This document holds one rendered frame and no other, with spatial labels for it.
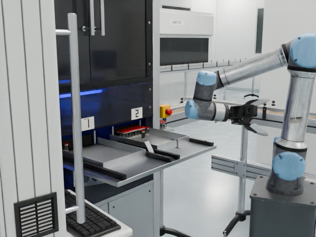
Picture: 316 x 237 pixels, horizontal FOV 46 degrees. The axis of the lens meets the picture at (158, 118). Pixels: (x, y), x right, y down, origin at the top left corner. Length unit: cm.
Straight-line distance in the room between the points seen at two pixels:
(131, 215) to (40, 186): 120
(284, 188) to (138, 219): 95
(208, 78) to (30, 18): 73
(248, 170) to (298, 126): 139
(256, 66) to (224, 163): 143
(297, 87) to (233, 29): 953
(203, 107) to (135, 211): 94
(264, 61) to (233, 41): 936
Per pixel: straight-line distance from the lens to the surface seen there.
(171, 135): 207
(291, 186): 164
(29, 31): 99
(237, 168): 283
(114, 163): 162
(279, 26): 321
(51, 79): 101
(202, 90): 146
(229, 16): 1100
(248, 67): 156
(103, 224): 127
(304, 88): 143
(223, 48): 1107
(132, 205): 218
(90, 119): 183
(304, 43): 140
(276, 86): 323
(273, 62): 156
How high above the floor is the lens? 141
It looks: 12 degrees down
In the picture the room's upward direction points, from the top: straight up
